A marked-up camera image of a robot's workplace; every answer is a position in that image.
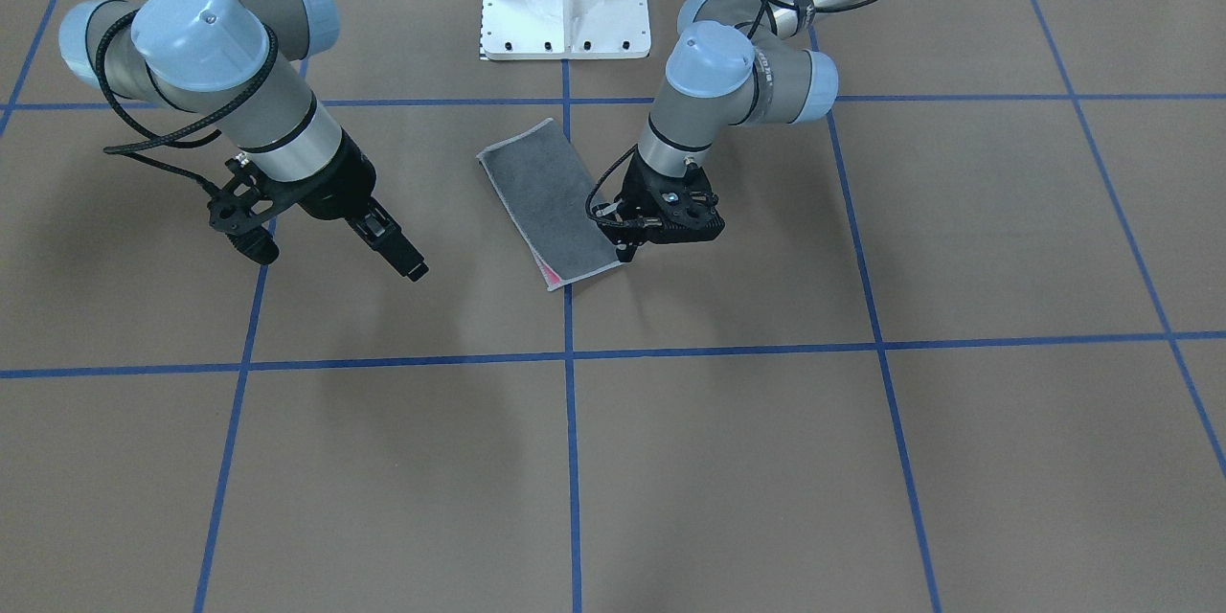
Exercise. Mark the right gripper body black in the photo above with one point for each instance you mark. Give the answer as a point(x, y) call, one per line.
point(341, 182)

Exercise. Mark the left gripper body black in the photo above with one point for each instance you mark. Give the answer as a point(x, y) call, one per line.
point(628, 252)

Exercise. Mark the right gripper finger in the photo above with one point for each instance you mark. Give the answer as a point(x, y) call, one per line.
point(383, 234)

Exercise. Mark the pink and grey towel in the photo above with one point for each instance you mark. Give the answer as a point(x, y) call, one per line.
point(543, 186)

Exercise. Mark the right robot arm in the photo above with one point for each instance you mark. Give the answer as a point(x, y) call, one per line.
point(184, 72)

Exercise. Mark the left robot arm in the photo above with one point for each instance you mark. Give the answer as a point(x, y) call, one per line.
point(732, 65)

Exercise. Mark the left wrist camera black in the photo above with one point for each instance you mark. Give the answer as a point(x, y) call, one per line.
point(686, 217)

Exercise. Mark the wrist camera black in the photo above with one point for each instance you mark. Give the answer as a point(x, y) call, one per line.
point(686, 217)
point(240, 209)

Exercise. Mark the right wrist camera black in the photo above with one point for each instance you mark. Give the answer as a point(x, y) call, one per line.
point(240, 209)

